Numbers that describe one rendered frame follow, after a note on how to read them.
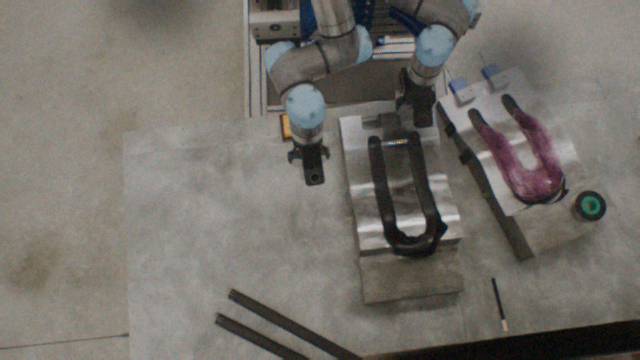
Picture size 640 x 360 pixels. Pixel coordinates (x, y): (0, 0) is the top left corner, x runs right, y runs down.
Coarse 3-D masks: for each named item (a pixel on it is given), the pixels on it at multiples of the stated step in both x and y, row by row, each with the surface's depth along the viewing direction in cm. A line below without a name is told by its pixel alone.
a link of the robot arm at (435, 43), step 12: (420, 36) 115; (432, 36) 114; (444, 36) 114; (420, 48) 115; (432, 48) 114; (444, 48) 114; (420, 60) 118; (432, 60) 116; (444, 60) 117; (420, 72) 122; (432, 72) 121
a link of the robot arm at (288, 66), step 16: (272, 48) 112; (288, 48) 112; (304, 48) 112; (272, 64) 112; (288, 64) 111; (304, 64) 111; (320, 64) 112; (272, 80) 113; (288, 80) 110; (304, 80) 110
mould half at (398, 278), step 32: (352, 128) 149; (384, 128) 149; (416, 128) 149; (352, 160) 147; (384, 160) 147; (352, 192) 145; (448, 192) 143; (352, 224) 150; (416, 224) 137; (448, 224) 137; (384, 256) 142; (448, 256) 143; (384, 288) 141; (416, 288) 140; (448, 288) 140
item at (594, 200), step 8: (584, 192) 138; (592, 192) 138; (576, 200) 138; (584, 200) 138; (592, 200) 138; (600, 200) 138; (576, 208) 137; (584, 208) 137; (592, 208) 140; (600, 208) 137; (576, 216) 139; (584, 216) 137; (592, 216) 137; (600, 216) 137
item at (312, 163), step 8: (304, 152) 124; (312, 152) 124; (320, 152) 124; (304, 160) 124; (312, 160) 124; (320, 160) 124; (304, 168) 125; (312, 168) 125; (320, 168) 125; (304, 176) 125; (312, 176) 125; (320, 176) 125; (312, 184) 126
